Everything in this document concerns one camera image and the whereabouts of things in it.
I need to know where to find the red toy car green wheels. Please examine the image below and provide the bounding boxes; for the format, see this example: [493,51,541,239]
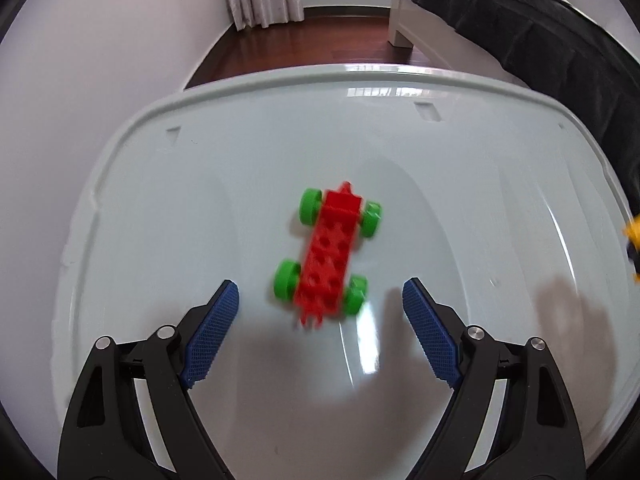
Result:
[272,181,383,327]

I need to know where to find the bed with black skirt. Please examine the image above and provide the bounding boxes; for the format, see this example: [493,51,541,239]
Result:
[410,0,639,211]

